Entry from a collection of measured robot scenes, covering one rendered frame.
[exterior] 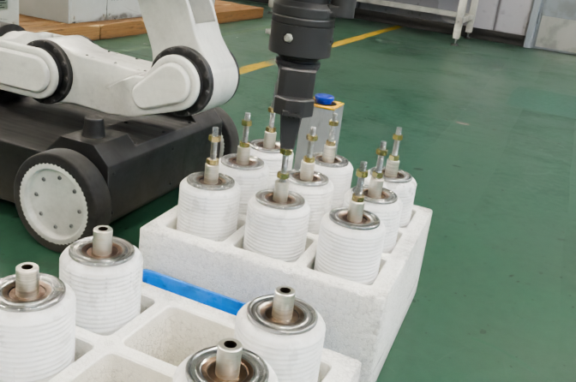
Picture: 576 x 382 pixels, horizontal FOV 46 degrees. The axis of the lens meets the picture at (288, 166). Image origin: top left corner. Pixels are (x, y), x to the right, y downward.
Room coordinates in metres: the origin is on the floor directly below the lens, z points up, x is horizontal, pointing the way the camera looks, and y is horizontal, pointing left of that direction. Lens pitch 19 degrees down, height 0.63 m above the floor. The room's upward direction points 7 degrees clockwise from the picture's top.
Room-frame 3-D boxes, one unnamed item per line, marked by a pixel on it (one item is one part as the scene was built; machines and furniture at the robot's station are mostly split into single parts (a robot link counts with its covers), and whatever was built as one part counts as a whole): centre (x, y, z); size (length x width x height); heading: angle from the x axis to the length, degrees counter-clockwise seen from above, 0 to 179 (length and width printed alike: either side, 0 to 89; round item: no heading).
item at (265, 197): (0.95, 0.01, 0.25); 0.08 x 0.08 x 0.01
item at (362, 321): (1.06, -0.03, 0.09); 0.39 x 0.39 x 0.18; 71
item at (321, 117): (1.36, -0.06, 0.16); 0.07 x 0.07 x 0.31; 71
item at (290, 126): (0.94, 0.00, 0.37); 0.03 x 0.02 x 0.06; 94
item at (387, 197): (1.03, -0.14, 0.25); 0.08 x 0.08 x 0.01
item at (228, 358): (0.52, 0.03, 0.26); 0.02 x 0.02 x 0.03
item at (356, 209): (0.91, -0.11, 0.26); 0.02 x 0.02 x 0.03
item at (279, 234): (0.95, 0.01, 0.16); 0.10 x 0.10 x 0.18
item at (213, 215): (0.99, 0.12, 0.16); 0.10 x 0.10 x 0.18
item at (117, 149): (1.52, 0.55, 0.19); 0.64 x 0.52 x 0.33; 69
